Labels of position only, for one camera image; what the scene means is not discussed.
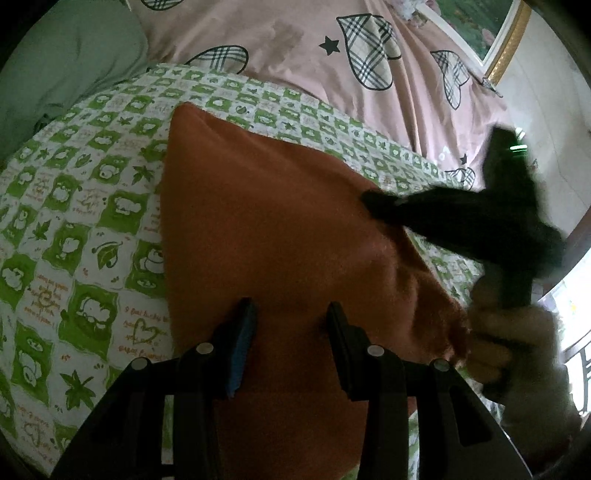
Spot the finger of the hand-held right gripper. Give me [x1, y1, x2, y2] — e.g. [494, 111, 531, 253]
[361, 186, 485, 247]

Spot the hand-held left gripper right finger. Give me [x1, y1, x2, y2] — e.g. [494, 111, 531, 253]
[325, 302, 529, 480]

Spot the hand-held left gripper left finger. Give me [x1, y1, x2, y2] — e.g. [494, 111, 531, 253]
[51, 296, 258, 480]

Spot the orange knit sweater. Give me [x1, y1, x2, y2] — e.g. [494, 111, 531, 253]
[158, 102, 472, 480]

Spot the person's right forearm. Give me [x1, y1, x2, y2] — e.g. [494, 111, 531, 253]
[500, 357, 586, 469]

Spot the person's right hand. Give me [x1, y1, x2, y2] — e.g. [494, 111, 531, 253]
[465, 276, 560, 398]

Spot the green checkered printed blanket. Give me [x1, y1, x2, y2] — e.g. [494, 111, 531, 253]
[0, 61, 492, 480]

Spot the gold framed painting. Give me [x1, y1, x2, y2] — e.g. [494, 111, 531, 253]
[413, 0, 533, 88]

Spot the pink quilt with plaid hearts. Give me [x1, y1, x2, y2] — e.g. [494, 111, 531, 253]
[128, 0, 514, 193]

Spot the green pillow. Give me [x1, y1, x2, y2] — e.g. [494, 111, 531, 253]
[0, 0, 152, 163]

